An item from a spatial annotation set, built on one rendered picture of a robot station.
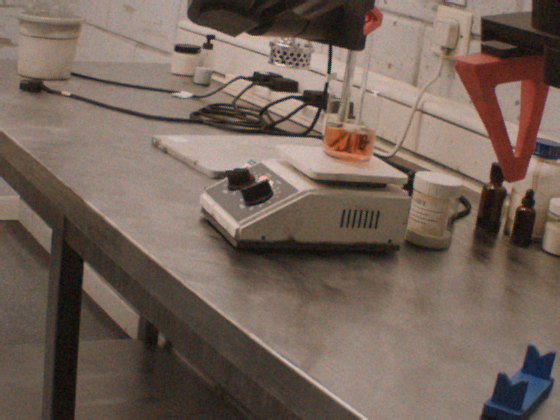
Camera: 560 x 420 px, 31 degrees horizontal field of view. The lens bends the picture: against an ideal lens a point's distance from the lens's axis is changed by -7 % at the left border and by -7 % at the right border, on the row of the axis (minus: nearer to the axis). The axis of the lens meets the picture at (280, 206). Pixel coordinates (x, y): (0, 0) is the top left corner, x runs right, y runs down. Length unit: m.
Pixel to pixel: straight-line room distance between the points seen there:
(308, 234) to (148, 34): 1.60
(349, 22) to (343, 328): 0.32
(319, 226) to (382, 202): 0.08
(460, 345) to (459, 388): 0.10
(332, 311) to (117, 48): 1.94
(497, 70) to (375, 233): 0.61
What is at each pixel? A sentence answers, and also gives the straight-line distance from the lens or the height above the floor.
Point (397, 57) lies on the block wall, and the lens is 1.81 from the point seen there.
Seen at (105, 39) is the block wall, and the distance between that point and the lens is 2.93.
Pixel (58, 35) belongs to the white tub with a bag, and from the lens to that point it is 2.00.
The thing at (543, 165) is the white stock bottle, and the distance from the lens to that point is 1.35.
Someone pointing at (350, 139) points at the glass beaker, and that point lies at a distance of 1.17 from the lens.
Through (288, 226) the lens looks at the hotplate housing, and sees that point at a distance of 1.12.
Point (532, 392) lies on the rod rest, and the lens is 0.85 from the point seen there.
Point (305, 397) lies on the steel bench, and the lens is 0.83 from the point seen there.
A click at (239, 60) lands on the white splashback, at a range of 2.16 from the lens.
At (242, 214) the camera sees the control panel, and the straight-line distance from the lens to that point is 1.11.
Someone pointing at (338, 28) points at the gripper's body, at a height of 0.99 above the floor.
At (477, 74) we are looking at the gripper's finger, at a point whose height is 1.03.
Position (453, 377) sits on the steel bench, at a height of 0.75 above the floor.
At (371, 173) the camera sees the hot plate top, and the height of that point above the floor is 0.84.
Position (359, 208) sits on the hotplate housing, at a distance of 1.14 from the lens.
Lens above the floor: 1.08
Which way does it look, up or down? 15 degrees down
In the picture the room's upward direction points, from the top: 9 degrees clockwise
